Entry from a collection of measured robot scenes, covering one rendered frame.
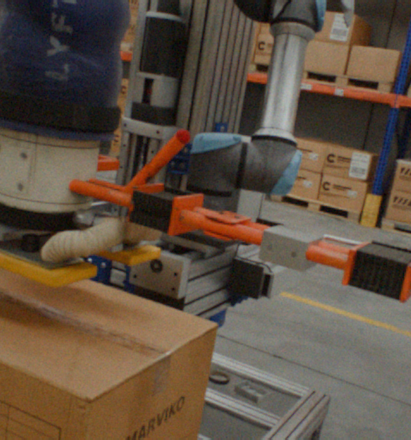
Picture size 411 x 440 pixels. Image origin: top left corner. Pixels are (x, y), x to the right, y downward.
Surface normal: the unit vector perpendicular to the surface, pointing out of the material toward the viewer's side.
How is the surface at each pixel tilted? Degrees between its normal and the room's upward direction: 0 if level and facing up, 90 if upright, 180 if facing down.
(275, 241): 90
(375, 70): 90
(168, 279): 90
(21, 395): 90
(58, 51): 74
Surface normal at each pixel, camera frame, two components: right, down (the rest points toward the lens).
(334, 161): -0.51, 0.11
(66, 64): 0.44, 0.00
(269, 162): 0.02, -0.09
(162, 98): 0.87, 0.25
